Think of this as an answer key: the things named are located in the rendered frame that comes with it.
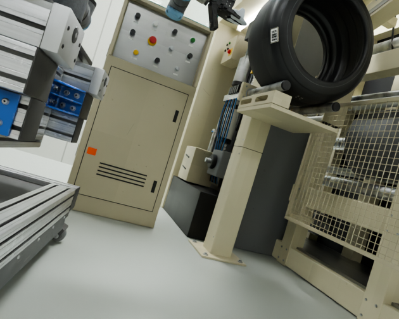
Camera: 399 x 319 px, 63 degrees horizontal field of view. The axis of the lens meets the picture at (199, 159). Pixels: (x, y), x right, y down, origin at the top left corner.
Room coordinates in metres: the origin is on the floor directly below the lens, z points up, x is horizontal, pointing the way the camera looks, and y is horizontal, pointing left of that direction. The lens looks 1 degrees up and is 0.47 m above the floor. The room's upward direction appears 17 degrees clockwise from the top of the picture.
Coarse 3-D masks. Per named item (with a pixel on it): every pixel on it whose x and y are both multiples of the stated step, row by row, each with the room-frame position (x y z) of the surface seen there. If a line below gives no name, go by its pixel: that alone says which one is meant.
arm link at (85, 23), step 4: (92, 0) 1.24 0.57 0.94; (88, 4) 1.23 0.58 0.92; (92, 4) 1.25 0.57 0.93; (96, 4) 1.29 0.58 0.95; (92, 8) 1.25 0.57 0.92; (92, 12) 1.27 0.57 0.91; (88, 16) 1.23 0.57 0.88; (84, 20) 1.22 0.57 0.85; (88, 20) 1.26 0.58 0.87; (84, 24) 1.25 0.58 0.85; (88, 24) 1.29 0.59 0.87; (84, 28) 1.29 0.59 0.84
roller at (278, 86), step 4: (284, 80) 1.39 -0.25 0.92; (272, 84) 1.47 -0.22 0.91; (276, 84) 1.43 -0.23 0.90; (280, 84) 1.40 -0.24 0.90; (284, 84) 1.39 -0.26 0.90; (288, 84) 1.40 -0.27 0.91; (256, 88) 1.63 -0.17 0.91; (260, 88) 1.58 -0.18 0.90; (264, 88) 1.54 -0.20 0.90; (268, 88) 1.50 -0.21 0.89; (272, 88) 1.46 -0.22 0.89; (276, 88) 1.43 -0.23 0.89; (280, 88) 1.41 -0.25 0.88; (284, 88) 1.39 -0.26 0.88; (288, 88) 1.40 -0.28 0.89; (248, 92) 1.70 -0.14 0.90; (252, 92) 1.66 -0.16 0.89; (256, 92) 1.61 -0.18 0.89; (260, 92) 1.58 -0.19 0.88
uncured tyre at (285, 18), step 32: (288, 0) 1.37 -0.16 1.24; (320, 0) 1.65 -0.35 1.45; (352, 0) 1.45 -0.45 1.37; (256, 32) 1.50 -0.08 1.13; (288, 32) 1.37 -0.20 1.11; (320, 32) 1.75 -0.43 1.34; (352, 32) 1.65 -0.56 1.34; (256, 64) 1.54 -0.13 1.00; (288, 64) 1.39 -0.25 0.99; (352, 64) 1.66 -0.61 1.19; (320, 96) 1.47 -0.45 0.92
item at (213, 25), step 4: (208, 4) 1.39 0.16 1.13; (212, 4) 1.36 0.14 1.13; (216, 4) 1.37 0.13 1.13; (208, 8) 1.40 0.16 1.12; (212, 8) 1.37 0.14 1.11; (216, 8) 1.37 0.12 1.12; (208, 12) 1.40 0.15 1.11; (212, 12) 1.37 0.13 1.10; (216, 12) 1.37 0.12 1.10; (208, 16) 1.41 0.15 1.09; (212, 16) 1.37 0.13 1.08; (216, 16) 1.38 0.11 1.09; (212, 20) 1.38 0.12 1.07; (216, 20) 1.38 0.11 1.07; (212, 24) 1.38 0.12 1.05; (216, 24) 1.38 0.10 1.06; (212, 28) 1.39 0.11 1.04; (216, 28) 1.39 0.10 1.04
